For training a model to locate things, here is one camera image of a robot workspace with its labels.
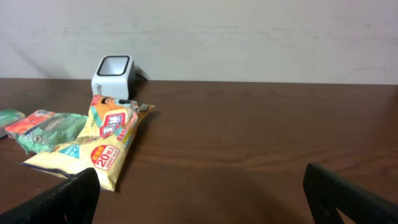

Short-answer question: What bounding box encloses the white barcode scanner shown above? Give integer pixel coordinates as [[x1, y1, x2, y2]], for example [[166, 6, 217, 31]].
[[91, 55, 136, 100]]

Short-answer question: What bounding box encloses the orange tissue pack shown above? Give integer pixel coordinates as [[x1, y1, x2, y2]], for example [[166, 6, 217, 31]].
[[5, 110, 55, 138]]

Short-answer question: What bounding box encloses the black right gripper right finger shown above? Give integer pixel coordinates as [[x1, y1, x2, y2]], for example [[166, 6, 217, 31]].
[[303, 163, 397, 224]]

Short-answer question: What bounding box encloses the yellow snack bag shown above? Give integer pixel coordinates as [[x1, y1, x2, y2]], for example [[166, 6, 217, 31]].
[[22, 95, 154, 192]]

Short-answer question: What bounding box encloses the green tissue pack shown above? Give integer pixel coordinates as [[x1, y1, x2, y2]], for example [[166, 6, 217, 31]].
[[0, 108, 25, 139]]

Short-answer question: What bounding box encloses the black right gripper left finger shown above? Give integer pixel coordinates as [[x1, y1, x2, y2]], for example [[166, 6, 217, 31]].
[[1, 168, 100, 223]]

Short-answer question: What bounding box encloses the teal packet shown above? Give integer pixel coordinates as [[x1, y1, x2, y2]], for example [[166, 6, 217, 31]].
[[16, 113, 88, 154]]

